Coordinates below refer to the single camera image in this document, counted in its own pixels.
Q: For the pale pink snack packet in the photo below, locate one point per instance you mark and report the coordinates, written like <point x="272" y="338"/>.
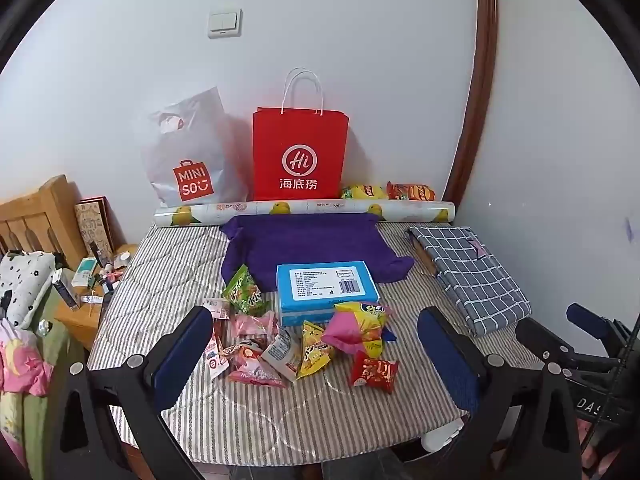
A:
<point x="258" y="373"/>

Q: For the white wall switch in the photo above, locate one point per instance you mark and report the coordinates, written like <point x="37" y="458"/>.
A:
<point x="224" y="23"/>

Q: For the pink peach candy packet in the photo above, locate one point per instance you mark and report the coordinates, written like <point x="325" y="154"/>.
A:
<point x="265" y="326"/>

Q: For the purple towel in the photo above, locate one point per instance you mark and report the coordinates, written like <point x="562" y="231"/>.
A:
<point x="261" y="243"/>

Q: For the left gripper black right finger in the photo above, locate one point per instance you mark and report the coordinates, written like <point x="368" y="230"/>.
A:
<point x="522" y="423"/>

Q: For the grey checked folded cloth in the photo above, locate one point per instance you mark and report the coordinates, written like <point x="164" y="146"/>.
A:
<point x="473" y="278"/>

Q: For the blue tissue pack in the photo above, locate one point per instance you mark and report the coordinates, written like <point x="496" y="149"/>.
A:
<point x="310" y="291"/>

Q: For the red gold snack packet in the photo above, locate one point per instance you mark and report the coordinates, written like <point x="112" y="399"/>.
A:
<point x="374" y="373"/>

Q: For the red paper shopping bag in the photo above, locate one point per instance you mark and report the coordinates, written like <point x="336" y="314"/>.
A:
<point x="298" y="153"/>

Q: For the wooden nightstand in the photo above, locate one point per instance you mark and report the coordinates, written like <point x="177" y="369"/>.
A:
<point x="79" y="309"/>

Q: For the white red snack packet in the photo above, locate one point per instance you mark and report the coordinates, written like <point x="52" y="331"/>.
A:
<point x="283" y="354"/>

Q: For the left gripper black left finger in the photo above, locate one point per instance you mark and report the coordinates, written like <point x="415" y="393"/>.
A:
<point x="89" y="446"/>

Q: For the patterned brown box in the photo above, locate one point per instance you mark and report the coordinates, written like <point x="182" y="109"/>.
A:
<point x="95" y="230"/>

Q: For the pink star blanket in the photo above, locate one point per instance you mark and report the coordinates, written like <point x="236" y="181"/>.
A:
<point x="23" y="370"/>

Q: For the striped quilted mattress cover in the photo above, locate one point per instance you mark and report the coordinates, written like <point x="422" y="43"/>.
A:
<point x="284" y="399"/>

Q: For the white spotted pillow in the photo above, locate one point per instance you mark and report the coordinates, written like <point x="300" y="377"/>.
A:
<point x="25" y="279"/>

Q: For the rolled lemon print mat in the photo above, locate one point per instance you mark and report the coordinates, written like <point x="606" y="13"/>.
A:
<point x="403" y="211"/>

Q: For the white Miniso plastic bag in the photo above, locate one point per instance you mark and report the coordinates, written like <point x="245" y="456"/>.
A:
<point x="188" y="153"/>

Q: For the small blue snack packet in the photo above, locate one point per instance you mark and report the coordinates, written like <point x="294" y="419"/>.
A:
<point x="387" y="335"/>

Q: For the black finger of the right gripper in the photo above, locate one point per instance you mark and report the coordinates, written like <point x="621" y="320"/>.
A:
<point x="610" y="333"/>
<point x="551" y="348"/>

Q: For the yellow chips bag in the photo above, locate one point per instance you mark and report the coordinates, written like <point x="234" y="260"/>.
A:
<point x="363" y="192"/>

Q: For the green snack packet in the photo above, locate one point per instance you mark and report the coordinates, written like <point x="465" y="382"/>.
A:
<point x="244" y="294"/>

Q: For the pink yellow sweet potato sticks bag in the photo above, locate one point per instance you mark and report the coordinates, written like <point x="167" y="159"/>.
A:
<point x="357" y="327"/>

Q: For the small red white candy packet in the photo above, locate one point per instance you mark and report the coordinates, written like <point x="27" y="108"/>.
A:
<point x="216" y="362"/>

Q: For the brown wooden door frame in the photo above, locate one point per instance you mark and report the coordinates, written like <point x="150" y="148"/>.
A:
<point x="484" y="62"/>

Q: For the yellow triangular snack packet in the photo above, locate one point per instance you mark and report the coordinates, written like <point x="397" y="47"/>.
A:
<point x="316" y="354"/>

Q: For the red chips bag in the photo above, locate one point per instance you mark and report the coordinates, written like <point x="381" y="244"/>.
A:
<point x="410" y="191"/>

